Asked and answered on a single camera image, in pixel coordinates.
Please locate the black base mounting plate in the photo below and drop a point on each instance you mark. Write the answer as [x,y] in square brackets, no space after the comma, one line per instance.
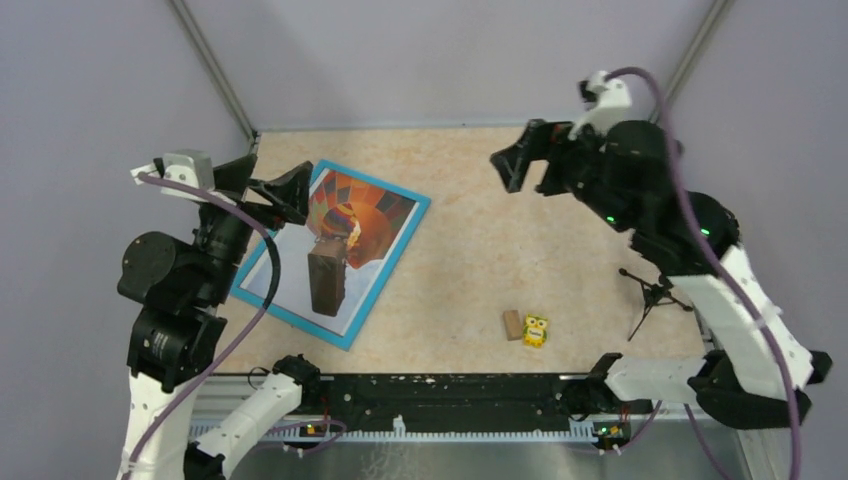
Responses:
[462,403]

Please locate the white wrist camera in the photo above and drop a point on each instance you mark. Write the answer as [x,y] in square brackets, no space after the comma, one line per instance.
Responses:
[607,101]
[186,167]

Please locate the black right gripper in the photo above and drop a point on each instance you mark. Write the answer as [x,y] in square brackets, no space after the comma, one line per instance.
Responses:
[538,141]

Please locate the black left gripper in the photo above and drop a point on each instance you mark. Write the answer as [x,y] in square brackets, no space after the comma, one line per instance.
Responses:
[290,191]

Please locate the wooden picture frame blue edges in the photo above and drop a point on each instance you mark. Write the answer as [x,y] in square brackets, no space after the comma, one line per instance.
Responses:
[404,232]

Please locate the black microphone tripod stand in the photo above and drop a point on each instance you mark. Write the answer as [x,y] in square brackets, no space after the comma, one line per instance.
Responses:
[654,294]

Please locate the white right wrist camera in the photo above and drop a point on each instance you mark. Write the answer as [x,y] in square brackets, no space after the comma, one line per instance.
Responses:
[607,101]

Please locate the yellow owl toy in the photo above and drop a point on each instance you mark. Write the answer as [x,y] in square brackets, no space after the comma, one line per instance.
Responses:
[535,331]

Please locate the printed photo sheet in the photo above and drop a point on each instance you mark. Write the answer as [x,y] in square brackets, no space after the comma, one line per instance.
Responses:
[331,252]

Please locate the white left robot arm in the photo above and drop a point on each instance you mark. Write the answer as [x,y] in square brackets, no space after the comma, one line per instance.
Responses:
[173,345]

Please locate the small wooden block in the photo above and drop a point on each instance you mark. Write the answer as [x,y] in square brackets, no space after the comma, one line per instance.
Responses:
[513,325]

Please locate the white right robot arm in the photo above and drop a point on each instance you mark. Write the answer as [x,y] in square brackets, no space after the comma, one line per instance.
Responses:
[757,377]

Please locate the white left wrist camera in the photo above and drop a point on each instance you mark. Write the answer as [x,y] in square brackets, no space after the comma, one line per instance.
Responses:
[186,167]

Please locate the aluminium rail frame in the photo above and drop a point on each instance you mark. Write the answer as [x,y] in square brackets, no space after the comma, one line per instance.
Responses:
[264,416]

